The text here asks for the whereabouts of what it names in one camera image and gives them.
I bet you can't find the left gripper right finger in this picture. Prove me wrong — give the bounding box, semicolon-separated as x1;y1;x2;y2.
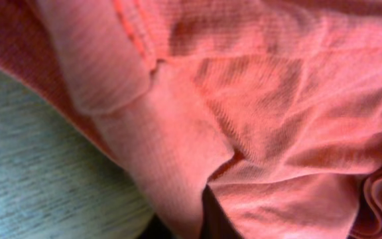
200;185;242;239

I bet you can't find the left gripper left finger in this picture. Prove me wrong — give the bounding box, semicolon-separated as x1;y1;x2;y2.
137;215;176;239

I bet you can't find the red printed t-shirt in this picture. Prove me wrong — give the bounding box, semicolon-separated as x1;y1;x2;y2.
0;0;382;238

